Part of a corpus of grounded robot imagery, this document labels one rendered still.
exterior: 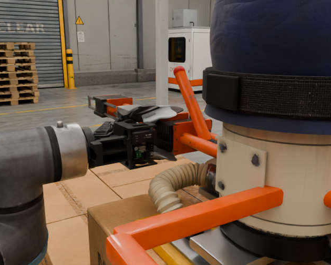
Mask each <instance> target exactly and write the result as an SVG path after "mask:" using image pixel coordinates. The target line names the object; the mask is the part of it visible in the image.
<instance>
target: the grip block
mask: <svg viewBox="0 0 331 265"><path fill-rule="evenodd" d="M204 120H205V123H206V125H207V127H208V130H209V132H211V129H212V120H211V119H207V118H204ZM155 125H157V126H156V127H153V129H154V130H156V131H157V140H156V141H154V145H156V146H157V147H159V148H161V149H163V150H165V151H167V152H172V148H173V154H174V155H180V154H185V153H189V152H195V151H198V150H196V149H193V148H191V147H189V146H186V145H184V144H182V143H181V142H180V137H181V135H182V134H183V133H188V134H192V135H194V136H197V133H196V131H195V127H194V125H193V122H192V120H191V117H190V115H189V113H188V112H184V113H177V115H176V116H174V117H172V118H167V119H159V120H158V121H157V122H156V123H155ZM197 137H198V136H197Z"/></svg>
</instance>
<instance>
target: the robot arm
mask: <svg viewBox="0 0 331 265"><path fill-rule="evenodd" d="M182 111H184V109H183V108H181V107H177V106H169V105H168V106H167V105H164V106H139V107H136V108H133V109H132V110H130V111H129V112H127V113H126V114H122V115H121V116H122V119H119V118H116V120H115V121H106V122H105V123H103V124H102V125H101V126H100V127H99V128H98V129H97V130H96V131H94V134H93V133H92V131H91V129H90V128H89V127H80V126H79V125H78V124H77V123H68V124H63V122H62V121H58V122H57V125H56V126H53V125H51V126H45V127H36V128H27V129H19V130H11V131H3V132H0V265H38V264H39V263H40V262H41V261H42V260H43V258H44V257H45V255H46V252H47V248H48V229H47V226H46V215H45V204H44V193H43V185H45V184H50V183H53V182H59V181H64V180H69V179H74V178H79V177H83V176H85V175H86V173H87V171H88V169H92V168H95V167H99V166H104V165H109V164H115V163H118V162H119V163H121V164H122V165H124V166H125V167H127V168H128V169H130V170H133V169H138V168H142V167H147V166H152V165H157V162H155V161H154V160H164V159H167V160H170V161H177V159H176V157H175V156H176V155H174V154H173V148H172V152H167V151H165V150H163V149H161V148H159V147H157V146H156V145H154V141H156V140H157V131H156V130H154V129H153V127H156V126H157V125H155V123H156V122H157V121H158V120H159V119H167V118H172V117H174V116H176V115H177V113H180V112H182ZM139 122H142V123H139ZM146 163H148V164H146ZM137 164H139V165H141V166H136V165H137ZM143 164H145V165H143Z"/></svg>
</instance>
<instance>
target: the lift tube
mask: <svg viewBox="0 0 331 265"><path fill-rule="evenodd" d="M210 54H211V62H212V67H213V69H214V70H220V71H225V72H234V73H247V74H266V75H286V76H325V77H331V0H216V2H215V5H214V10H213V13H212V19H211V25H210ZM204 112H205V114H206V115H208V116H209V117H211V118H213V119H215V120H219V121H222V122H224V123H228V124H232V125H236V126H242V127H247V128H253V129H260V130H267V131H276V132H282V133H294V134H311V135H331V120H328V119H299V118H284V117H273V116H263V115H255V114H247V113H241V112H237V111H232V110H227V109H223V108H219V107H215V106H212V105H208V104H207V105H206V107H205V109H204Z"/></svg>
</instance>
